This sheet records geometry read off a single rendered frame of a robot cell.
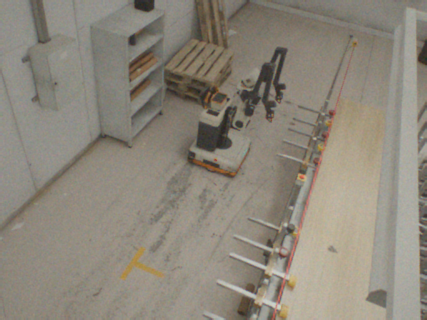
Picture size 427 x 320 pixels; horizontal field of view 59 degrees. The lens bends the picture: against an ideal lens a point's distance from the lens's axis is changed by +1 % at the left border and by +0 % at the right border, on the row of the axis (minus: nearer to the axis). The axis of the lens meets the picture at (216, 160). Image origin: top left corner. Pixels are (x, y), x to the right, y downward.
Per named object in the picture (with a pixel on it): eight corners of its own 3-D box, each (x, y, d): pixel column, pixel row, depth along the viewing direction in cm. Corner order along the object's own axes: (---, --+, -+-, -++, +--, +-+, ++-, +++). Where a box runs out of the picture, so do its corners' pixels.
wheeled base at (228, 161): (186, 162, 490) (187, 147, 473) (205, 135, 535) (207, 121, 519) (234, 179, 476) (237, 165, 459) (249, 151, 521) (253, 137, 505)
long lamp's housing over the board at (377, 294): (364, 300, 119) (374, 287, 114) (393, 33, 291) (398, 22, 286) (403, 316, 116) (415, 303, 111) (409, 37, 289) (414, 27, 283)
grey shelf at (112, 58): (101, 137, 510) (89, 25, 407) (136, 105, 575) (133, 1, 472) (130, 147, 501) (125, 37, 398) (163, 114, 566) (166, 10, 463)
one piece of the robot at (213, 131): (193, 153, 482) (199, 98, 427) (210, 131, 521) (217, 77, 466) (218, 162, 475) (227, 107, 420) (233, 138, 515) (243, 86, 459)
